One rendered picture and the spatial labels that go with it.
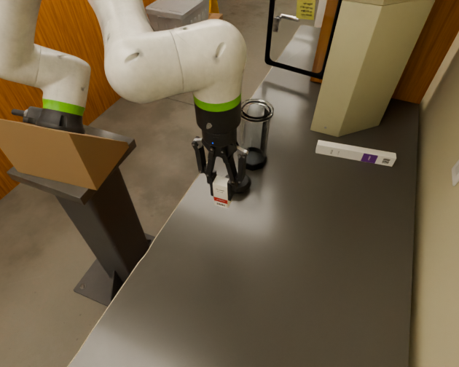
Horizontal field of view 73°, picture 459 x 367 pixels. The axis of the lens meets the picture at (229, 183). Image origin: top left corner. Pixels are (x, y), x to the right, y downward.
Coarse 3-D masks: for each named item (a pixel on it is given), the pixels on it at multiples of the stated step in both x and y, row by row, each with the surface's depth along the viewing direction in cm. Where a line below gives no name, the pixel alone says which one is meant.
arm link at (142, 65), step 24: (96, 0) 60; (120, 0) 56; (120, 24) 50; (144, 24) 52; (120, 48) 45; (144, 48) 46; (168, 48) 47; (120, 72) 46; (144, 72) 46; (168, 72) 47; (144, 96) 49; (168, 96) 52
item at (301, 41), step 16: (288, 0) 125; (304, 0) 122; (320, 0) 119; (336, 0) 116; (288, 16) 129; (304, 16) 126; (320, 16) 123; (272, 32) 137; (288, 32) 133; (304, 32) 130; (320, 32) 127; (272, 48) 142; (288, 48) 138; (304, 48) 134; (320, 48) 131; (288, 64) 143; (304, 64) 139; (320, 64) 135
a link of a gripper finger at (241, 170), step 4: (248, 152) 68; (240, 156) 68; (244, 156) 67; (240, 160) 68; (244, 160) 68; (240, 164) 69; (244, 164) 70; (240, 168) 70; (244, 168) 72; (240, 172) 71; (244, 172) 73; (240, 176) 72; (244, 176) 75; (240, 180) 73
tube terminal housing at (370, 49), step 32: (352, 0) 87; (384, 0) 84; (416, 0) 89; (352, 32) 93; (384, 32) 92; (416, 32) 97; (352, 64) 100; (384, 64) 102; (320, 96) 112; (352, 96) 107; (384, 96) 114; (320, 128) 121; (352, 128) 120
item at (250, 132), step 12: (252, 108) 100; (264, 108) 98; (240, 132) 101; (252, 132) 96; (264, 132) 98; (240, 144) 104; (252, 144) 100; (264, 144) 102; (252, 156) 104; (264, 156) 107
